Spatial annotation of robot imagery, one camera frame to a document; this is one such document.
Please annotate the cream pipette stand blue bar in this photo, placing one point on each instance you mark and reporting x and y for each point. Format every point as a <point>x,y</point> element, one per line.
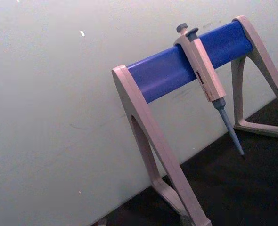
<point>163,73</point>

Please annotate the plain pale wall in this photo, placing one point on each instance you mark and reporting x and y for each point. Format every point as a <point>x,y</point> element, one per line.
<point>54,94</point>

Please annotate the black table cloth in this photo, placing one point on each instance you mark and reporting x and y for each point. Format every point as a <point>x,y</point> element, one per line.
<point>228,183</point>

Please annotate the cream grey pipette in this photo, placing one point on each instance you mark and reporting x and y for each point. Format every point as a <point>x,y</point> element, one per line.
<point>206,70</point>

